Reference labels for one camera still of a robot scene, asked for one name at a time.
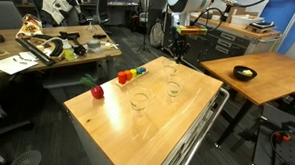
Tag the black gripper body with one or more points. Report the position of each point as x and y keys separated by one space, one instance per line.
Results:
x=180 y=42

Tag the clear plastic cup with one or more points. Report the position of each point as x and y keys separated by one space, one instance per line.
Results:
x=170 y=70
x=173 y=90
x=140 y=103

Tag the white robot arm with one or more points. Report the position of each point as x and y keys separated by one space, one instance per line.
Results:
x=191 y=2

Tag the white floor fan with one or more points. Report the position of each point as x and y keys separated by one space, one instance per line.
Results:
x=156 y=34

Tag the blue toy block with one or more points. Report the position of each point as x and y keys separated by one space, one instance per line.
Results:
x=143 y=69

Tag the black drawer cabinet wooden top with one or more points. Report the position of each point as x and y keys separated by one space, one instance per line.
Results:
x=222 y=45

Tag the green toy block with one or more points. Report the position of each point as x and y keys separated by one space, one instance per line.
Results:
x=139 y=71

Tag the black tripod stand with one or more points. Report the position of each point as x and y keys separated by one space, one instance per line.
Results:
x=145 y=19

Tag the yellow toy block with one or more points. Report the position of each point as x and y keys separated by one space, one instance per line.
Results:
x=133 y=73

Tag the orange toy block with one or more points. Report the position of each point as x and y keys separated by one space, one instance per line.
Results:
x=128 y=75

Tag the black upright device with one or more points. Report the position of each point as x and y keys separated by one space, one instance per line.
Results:
x=227 y=12

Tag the black bowl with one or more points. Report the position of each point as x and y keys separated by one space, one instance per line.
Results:
x=238 y=75

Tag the red toy block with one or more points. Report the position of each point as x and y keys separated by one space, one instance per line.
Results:
x=121 y=78

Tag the pale yellow food piece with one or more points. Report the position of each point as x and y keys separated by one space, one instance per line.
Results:
x=247 y=73

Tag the white plastic tub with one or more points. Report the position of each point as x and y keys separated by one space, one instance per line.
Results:
x=246 y=20

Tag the brown cardboard box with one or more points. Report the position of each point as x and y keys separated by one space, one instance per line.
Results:
x=245 y=11

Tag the small black remote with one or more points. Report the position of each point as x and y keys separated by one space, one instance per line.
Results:
x=99 y=36

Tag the dark tablet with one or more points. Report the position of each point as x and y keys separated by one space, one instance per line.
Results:
x=261 y=24

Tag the wooden board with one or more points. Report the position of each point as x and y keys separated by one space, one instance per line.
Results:
x=263 y=31

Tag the grey tape roll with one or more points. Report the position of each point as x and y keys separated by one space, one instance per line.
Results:
x=94 y=44

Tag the black office chair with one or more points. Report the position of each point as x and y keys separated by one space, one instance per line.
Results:
x=103 y=7

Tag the long wooden desk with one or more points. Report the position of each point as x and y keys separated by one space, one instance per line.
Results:
x=88 y=55

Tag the wooden table black legs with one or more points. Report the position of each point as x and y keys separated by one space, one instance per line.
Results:
x=278 y=78

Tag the black clamp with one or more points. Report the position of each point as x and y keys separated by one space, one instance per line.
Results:
x=80 y=50

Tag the yellow liquid bottle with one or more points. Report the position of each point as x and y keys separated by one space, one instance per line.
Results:
x=68 y=53

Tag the black power tool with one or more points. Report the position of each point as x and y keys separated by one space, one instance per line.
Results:
x=69 y=35

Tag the wooden top steel tool cart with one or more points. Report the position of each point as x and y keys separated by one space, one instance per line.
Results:
x=85 y=140

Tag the white black jacket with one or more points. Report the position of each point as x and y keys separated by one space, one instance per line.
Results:
x=57 y=8

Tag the long black bar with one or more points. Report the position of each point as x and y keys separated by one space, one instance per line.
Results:
x=35 y=51

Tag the small white paper note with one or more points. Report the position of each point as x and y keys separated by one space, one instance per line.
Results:
x=28 y=56

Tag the printed snack bag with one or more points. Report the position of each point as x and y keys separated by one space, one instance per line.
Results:
x=29 y=27

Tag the white paper sheet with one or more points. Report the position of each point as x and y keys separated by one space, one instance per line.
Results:
x=11 y=66

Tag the grey padded chair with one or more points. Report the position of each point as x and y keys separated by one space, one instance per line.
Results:
x=5 y=16

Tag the grey chair base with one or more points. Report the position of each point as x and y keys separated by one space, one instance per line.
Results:
x=8 y=126

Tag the round grey floor grille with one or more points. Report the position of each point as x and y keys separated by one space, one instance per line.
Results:
x=26 y=159

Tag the camera box with coloured tape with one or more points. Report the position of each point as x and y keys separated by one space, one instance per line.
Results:
x=191 y=30

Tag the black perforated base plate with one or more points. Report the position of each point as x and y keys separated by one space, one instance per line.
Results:
x=284 y=162

